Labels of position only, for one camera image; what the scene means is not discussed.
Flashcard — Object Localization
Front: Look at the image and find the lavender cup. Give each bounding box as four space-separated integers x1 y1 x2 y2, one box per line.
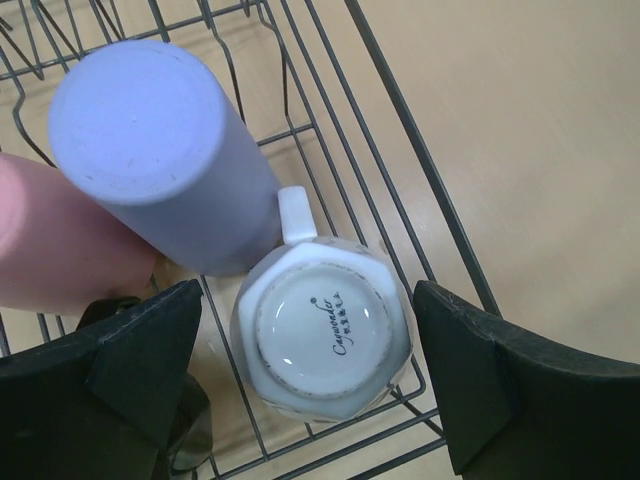
48 40 280 276

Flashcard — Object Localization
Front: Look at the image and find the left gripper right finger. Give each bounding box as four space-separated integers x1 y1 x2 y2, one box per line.
413 281 639 479

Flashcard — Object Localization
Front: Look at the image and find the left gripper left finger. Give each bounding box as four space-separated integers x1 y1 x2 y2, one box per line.
1 280 202 479

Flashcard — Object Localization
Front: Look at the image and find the black wire dish rack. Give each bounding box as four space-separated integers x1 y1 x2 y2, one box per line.
1 1 495 479

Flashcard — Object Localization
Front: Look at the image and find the pink cup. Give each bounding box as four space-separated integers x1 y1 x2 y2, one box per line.
1 153 159 315

